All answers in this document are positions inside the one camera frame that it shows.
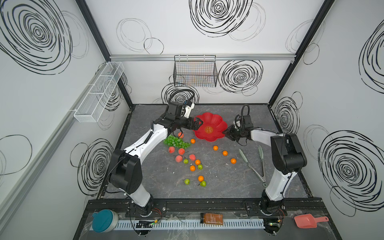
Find red flower-shaped fruit bowl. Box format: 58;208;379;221
195;112;228;142

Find green fake grape bunch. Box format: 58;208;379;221
163;135;191;149

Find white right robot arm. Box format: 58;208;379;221
223;115;307;216

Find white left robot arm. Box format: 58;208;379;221
106;100;203;217

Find fake peach middle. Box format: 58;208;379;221
178;148;186;155

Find fake peach right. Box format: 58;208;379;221
189;154;196;161

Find fake peach lower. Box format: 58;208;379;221
175;155;183;163

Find green kitchen tongs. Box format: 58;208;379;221
239;146;268;188

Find brown bottle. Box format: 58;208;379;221
200;213;224;226

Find pink plastic scoop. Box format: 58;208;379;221
294;214;329;229

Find teal lidded container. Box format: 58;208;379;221
92;209;119;233

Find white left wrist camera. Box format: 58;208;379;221
184;103;195;119

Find black wire basket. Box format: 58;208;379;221
173;60;219;88

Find aluminium wall rail back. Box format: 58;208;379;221
110;54;296;62

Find clear wall shelf rack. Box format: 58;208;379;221
74;62;125;123

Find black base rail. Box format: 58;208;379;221
85;198;325;217

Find white slotted cable duct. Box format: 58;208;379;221
114;219;265;231

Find black corner frame post left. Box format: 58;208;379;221
75;0;135;110

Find black corner frame post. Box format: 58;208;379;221
75;0;135;110
268;0;335;107

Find black corner frame post right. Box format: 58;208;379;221
268;0;335;107

